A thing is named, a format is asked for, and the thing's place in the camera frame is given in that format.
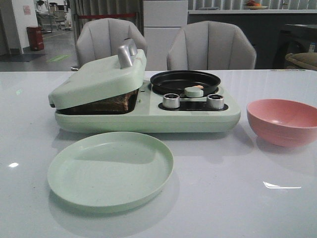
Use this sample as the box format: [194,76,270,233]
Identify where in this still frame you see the bread slice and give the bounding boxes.
[57,89,139,115]

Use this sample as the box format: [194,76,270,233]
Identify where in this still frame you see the mint green breakfast maker lid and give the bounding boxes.
[48,39,147,110]

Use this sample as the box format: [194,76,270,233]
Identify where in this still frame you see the pink bowl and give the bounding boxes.
[247,99,317,147]

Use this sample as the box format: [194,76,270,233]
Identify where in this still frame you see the mint green breakfast maker base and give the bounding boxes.
[55,78,241,133]

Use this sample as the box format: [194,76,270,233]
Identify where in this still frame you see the left silver control knob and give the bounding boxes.
[162,93,180,109]

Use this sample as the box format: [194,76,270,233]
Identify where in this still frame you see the silver control knob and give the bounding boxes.
[162,93,180,109]
[206,94,224,110]

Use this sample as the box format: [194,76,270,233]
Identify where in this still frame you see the black round frying pan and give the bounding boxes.
[150,70,221,98]

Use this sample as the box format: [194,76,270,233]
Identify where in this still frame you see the right silver control knob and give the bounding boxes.
[206,94,224,110]

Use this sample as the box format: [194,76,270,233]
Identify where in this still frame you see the mint green round plate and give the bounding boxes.
[47,132,174,213]

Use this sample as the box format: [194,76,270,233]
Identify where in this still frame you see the right beige upholstered chair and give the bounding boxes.
[166,21,257,70]

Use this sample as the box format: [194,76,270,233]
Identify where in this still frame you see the beige upholstered chair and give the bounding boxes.
[166,21,257,70]
[75,18,147,67]

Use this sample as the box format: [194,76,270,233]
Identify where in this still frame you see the white cabinet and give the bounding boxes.
[143,0,188,71]

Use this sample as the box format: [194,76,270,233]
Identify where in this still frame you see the left beige upholstered chair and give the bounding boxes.
[75,18,147,67]

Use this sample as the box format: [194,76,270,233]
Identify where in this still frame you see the dark grey counter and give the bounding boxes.
[188,9,317,69]

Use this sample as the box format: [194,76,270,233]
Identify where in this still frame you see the red bin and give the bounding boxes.
[27,26,45,51]

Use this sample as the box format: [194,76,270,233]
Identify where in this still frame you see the fruit plate on counter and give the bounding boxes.
[245,0,268,10]

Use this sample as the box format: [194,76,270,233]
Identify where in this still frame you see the tan cushion at right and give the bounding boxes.
[285,52,317,71]

